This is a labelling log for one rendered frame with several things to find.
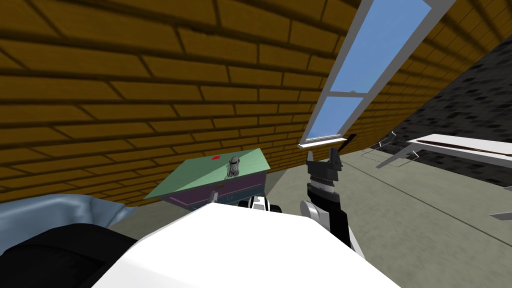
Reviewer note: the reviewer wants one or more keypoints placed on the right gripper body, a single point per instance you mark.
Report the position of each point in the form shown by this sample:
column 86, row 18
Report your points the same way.
column 323, row 171

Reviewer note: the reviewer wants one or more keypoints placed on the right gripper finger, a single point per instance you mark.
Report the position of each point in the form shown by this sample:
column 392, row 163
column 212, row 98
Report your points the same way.
column 310, row 158
column 334, row 158

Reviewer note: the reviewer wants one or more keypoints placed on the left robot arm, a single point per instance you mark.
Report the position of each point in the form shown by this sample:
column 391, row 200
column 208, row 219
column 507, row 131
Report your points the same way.
column 52, row 256

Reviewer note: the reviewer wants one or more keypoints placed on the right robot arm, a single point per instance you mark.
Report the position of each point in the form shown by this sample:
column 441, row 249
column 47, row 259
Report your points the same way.
column 331, row 208

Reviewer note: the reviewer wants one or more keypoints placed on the grey figurine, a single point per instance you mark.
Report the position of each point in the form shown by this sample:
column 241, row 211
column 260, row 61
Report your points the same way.
column 233, row 168

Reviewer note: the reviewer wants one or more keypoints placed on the white-framed window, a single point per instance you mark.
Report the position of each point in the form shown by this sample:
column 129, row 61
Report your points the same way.
column 360, row 72

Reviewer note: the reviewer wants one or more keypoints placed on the green-topped purple dresser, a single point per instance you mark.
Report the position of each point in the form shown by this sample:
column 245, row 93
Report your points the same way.
column 208, row 176

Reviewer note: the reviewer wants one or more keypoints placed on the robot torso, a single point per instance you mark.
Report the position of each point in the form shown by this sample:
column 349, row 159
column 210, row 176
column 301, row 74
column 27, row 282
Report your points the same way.
column 240, row 248

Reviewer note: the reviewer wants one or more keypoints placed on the white table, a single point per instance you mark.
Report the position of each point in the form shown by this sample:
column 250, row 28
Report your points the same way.
column 460, row 146

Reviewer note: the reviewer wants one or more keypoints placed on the pale blue bed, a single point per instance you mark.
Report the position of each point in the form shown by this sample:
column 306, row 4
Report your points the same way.
column 48, row 212

